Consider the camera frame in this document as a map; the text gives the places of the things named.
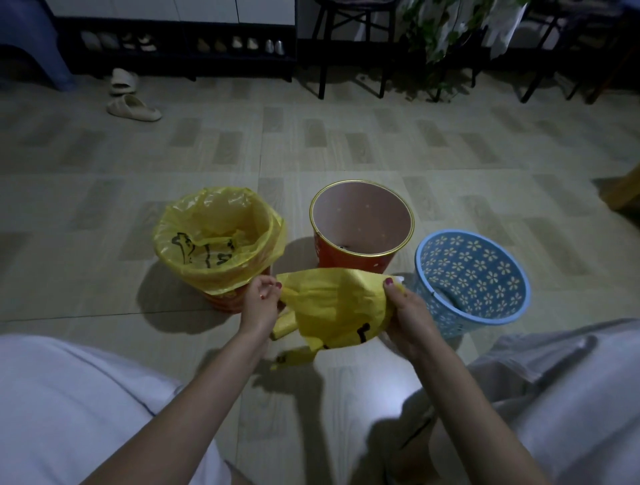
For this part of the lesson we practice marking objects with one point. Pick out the person's left leg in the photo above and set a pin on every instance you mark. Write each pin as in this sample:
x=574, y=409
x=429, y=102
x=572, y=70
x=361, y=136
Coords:
x=65, y=414

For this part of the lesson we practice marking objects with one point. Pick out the beige slipper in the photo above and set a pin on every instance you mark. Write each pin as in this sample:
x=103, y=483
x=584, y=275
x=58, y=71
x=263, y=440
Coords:
x=123, y=80
x=132, y=108

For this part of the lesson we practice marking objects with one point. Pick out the person's left forearm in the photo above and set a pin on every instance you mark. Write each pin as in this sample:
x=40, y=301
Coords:
x=185, y=407

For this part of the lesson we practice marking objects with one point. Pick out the person's right hand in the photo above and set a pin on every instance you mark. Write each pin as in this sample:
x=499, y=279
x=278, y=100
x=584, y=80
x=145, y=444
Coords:
x=412, y=325

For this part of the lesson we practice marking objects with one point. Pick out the white hanging cloth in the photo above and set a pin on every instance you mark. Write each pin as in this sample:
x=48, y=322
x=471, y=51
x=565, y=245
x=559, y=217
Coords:
x=500, y=25

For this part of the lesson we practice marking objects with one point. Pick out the black furniture legs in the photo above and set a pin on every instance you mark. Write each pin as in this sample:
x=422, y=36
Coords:
x=565, y=45

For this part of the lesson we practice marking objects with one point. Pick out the yellow bag lining bin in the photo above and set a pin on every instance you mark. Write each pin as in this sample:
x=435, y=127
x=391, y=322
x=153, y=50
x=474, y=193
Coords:
x=172, y=245

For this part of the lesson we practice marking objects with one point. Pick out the wooden furniture corner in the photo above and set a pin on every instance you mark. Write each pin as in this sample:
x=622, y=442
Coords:
x=625, y=190

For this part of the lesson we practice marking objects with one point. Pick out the person's right thumb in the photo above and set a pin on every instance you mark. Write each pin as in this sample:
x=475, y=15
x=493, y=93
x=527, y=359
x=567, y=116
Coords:
x=390, y=295

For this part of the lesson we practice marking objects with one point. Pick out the black metal stool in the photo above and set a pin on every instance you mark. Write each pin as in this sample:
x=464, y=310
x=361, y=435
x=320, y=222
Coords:
x=350, y=30

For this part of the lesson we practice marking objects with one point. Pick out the person's right forearm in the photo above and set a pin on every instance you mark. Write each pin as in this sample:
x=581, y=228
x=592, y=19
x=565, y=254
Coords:
x=465, y=409

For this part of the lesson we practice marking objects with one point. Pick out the orange bin with pink inside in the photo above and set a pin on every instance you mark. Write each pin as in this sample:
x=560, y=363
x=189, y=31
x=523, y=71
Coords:
x=360, y=215

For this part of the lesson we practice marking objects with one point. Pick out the yellow plastic bag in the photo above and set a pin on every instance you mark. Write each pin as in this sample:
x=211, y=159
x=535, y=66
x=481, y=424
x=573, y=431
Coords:
x=335, y=307

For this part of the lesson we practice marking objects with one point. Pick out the person's left thumb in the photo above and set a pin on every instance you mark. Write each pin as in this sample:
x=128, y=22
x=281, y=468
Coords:
x=265, y=302

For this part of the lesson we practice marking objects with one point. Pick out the green leafy plant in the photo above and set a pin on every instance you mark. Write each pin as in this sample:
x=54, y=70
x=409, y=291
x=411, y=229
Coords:
x=440, y=30

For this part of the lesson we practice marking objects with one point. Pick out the blue flower-pattern plastic basket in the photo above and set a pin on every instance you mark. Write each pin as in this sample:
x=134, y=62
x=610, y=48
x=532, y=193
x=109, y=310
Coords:
x=480, y=280

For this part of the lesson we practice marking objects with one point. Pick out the dark shoe rack cabinet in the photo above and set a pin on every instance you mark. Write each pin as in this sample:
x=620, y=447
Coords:
x=175, y=20

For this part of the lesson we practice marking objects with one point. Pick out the person's right leg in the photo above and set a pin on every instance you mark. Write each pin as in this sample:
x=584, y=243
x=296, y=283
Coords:
x=575, y=389

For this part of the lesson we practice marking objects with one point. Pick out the orange bin with liner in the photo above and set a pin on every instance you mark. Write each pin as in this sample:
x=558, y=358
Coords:
x=225, y=301

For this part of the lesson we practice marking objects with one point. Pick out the row of shoes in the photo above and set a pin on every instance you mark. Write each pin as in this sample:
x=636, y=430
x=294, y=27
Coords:
x=200, y=45

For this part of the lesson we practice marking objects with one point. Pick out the person's left hand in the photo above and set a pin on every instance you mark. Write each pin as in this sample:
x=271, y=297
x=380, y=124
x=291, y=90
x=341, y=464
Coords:
x=257, y=312

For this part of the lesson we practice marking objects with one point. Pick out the person's leg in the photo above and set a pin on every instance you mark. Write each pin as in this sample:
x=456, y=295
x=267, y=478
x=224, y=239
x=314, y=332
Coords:
x=575, y=389
x=65, y=414

